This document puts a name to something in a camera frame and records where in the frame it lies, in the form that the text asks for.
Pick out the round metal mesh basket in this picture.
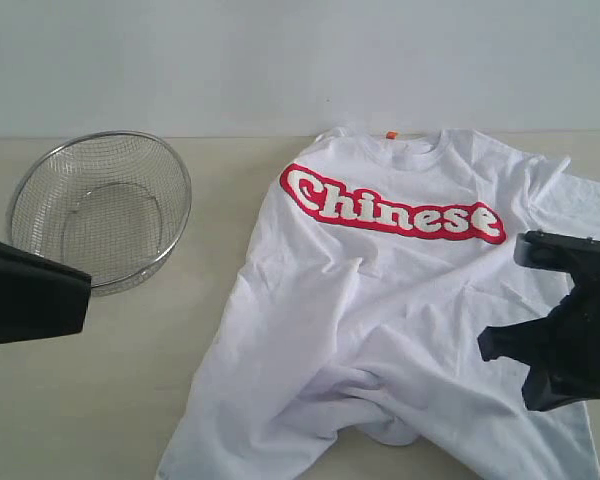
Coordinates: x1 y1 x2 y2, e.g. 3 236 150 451
6 131 192 296

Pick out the white t-shirt red lettering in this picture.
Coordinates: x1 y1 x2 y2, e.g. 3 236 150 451
156 128 600 479

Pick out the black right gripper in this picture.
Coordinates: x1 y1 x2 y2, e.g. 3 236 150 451
477 269 600 414

